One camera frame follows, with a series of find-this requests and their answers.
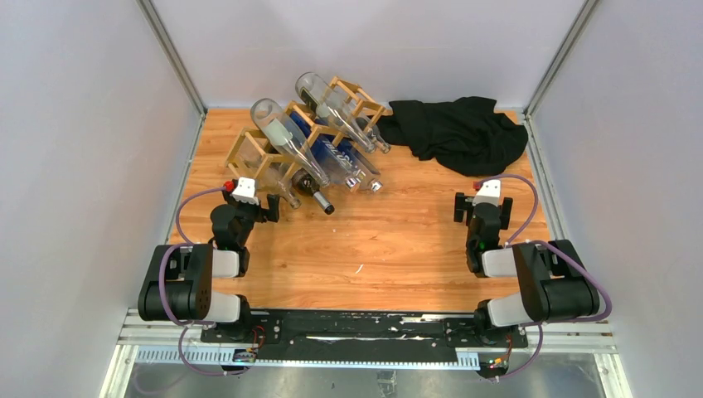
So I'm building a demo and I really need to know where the clear bottle behind rack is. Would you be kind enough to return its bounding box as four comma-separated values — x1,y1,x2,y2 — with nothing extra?
355,114,391,153

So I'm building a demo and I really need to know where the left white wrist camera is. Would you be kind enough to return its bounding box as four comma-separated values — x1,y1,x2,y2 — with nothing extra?
230,177,260,205

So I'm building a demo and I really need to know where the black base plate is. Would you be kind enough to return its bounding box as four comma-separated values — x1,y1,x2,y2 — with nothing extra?
200,308,527,364

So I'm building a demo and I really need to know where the clear bottle pale label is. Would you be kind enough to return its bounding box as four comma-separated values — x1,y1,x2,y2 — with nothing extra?
250,98,331,187

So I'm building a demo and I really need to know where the wooden wine rack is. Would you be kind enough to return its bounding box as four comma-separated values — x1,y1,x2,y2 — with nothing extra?
225,72,391,192

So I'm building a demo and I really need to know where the black cloth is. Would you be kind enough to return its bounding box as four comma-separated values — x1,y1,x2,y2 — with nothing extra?
376,96,528,177

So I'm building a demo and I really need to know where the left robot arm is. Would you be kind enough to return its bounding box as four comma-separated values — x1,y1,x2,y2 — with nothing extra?
138,177,280,342

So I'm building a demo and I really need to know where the dark brown wine bottle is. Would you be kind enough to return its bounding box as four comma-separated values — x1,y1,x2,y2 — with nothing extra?
291,168,335,215

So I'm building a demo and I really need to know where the small clear bottle lower left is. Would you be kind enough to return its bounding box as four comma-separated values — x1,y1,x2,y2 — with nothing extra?
236,139,302,210

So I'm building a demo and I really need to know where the clear bottle black gold label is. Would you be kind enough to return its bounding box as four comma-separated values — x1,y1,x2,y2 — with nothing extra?
295,72,376,153

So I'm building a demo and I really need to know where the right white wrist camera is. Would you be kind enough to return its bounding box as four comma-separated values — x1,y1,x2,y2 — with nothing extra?
472,179,501,206

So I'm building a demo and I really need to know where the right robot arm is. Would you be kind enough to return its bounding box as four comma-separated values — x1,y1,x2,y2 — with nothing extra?
453,192,603,347

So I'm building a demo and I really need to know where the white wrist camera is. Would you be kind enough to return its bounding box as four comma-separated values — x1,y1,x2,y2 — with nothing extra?
472,179,501,206
230,177,260,205

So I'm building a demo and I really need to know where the blue square bottle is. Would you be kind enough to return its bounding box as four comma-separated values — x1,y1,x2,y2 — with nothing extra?
310,134,361,192
309,133,382,192

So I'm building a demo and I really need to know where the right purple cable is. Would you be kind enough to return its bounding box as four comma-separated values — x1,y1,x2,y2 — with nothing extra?
475,173,613,383

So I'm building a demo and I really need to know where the aluminium rail frame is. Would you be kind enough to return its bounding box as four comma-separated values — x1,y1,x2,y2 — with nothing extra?
101,308,632,397

